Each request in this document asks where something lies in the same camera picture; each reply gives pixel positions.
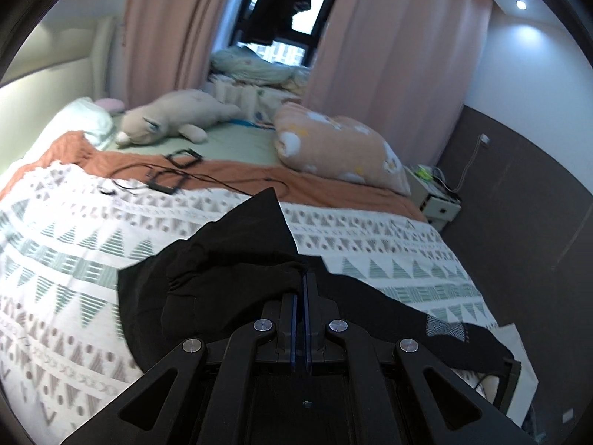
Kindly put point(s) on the orange patterned pillow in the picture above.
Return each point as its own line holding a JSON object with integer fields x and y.
{"x": 338, "y": 148}

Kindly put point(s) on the cream bedside cabinet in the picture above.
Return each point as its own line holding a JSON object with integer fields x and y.
{"x": 438, "y": 208}

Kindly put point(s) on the green item on cabinet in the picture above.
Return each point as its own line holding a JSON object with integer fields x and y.
{"x": 424, "y": 172}

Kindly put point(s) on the pink curtain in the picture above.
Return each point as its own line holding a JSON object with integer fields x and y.
{"x": 402, "y": 67}

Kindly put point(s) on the black garment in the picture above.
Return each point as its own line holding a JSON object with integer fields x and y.
{"x": 241, "y": 277}

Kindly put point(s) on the beige plush toy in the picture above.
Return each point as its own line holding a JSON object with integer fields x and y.
{"x": 183, "y": 114}

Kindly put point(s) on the rumpled light quilt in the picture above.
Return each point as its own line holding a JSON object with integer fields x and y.
{"x": 238, "y": 75}

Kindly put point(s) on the white pillow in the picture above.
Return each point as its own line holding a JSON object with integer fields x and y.
{"x": 81, "y": 115}

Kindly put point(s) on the white patterned bedspread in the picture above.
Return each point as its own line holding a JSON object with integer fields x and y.
{"x": 76, "y": 216}

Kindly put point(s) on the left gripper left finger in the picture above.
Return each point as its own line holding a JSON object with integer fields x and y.
{"x": 282, "y": 347}

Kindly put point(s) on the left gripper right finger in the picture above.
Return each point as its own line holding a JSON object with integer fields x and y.
{"x": 319, "y": 348}

